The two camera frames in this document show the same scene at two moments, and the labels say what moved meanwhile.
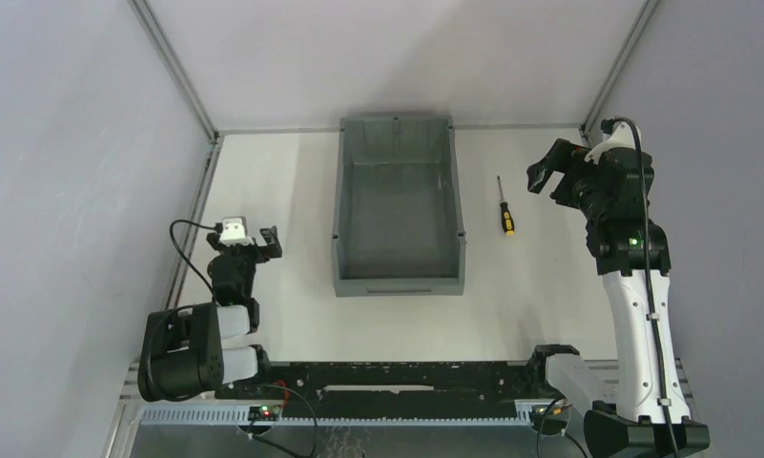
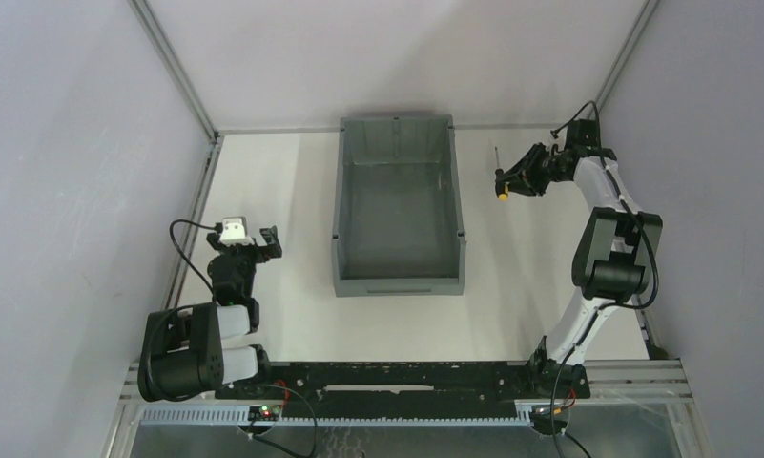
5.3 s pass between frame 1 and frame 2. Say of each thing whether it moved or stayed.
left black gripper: stayed
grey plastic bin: stayed
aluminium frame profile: stayed
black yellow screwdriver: moved
